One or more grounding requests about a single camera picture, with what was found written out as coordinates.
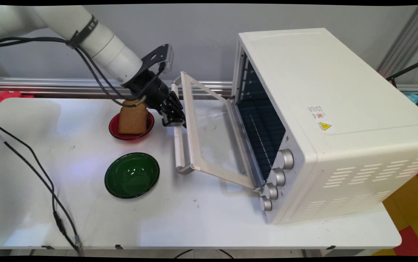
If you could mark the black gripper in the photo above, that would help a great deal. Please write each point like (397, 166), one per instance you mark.
(150, 91)

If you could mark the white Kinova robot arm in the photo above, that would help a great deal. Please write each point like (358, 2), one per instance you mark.
(103, 43)

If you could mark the brown bread slice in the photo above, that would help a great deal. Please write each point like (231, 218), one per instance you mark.
(132, 120)

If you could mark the red bowl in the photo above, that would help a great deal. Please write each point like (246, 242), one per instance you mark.
(113, 127)

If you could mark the green bowl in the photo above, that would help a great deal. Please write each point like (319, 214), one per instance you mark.
(132, 174)

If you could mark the silver oven knob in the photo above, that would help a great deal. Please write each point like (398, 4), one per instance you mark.
(277, 177)
(266, 203)
(285, 159)
(271, 191)

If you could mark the white label with red mark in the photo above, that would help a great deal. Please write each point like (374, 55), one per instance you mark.
(316, 112)

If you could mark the yellow warning sticker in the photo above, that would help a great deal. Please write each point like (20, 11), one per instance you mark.
(324, 126)

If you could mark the white toaster oven body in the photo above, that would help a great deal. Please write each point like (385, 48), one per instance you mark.
(340, 91)

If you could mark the red plastic object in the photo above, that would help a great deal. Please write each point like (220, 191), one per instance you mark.
(1, 100)

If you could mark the black stand rods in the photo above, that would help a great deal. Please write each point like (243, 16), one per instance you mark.
(409, 68)

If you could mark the grey vertical metal profile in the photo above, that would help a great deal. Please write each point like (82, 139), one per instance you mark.
(407, 40)

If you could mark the red and yellow floor mat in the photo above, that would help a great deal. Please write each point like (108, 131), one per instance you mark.
(409, 203)

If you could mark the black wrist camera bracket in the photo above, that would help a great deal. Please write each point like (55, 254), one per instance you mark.
(156, 54)

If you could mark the aluminium rail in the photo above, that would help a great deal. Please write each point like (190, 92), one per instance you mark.
(48, 85)

